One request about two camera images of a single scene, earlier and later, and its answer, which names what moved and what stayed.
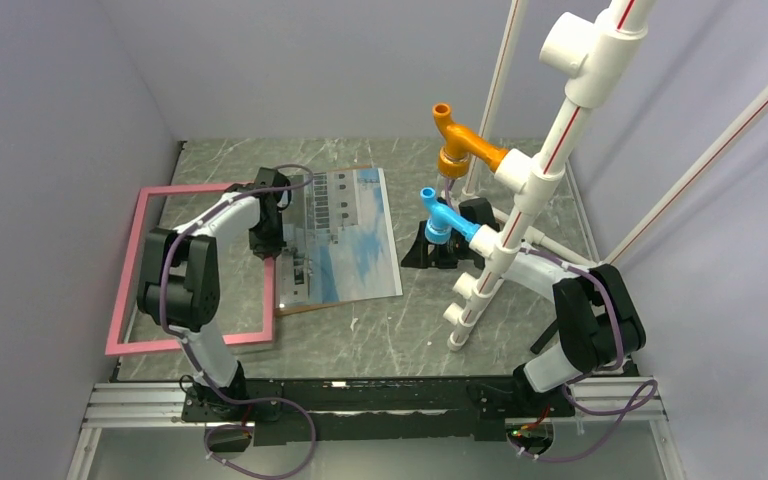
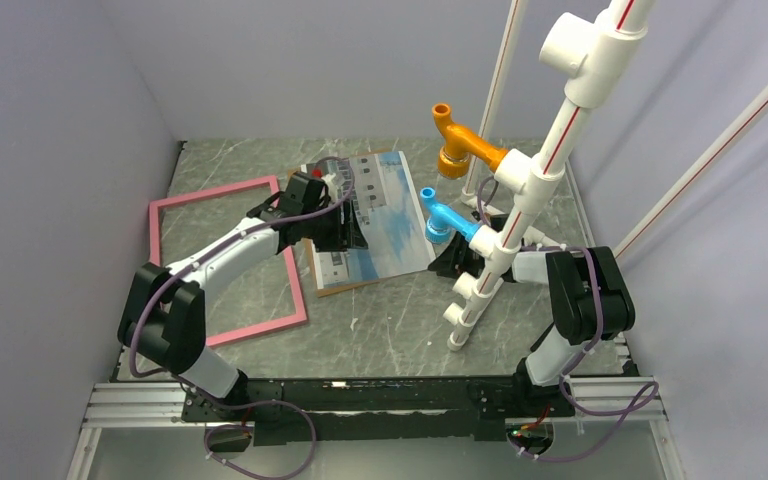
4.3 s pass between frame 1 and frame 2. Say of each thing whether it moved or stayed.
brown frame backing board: moved
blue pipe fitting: stayed
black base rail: stayed
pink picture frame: moved
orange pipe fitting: stayed
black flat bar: stayed
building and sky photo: moved
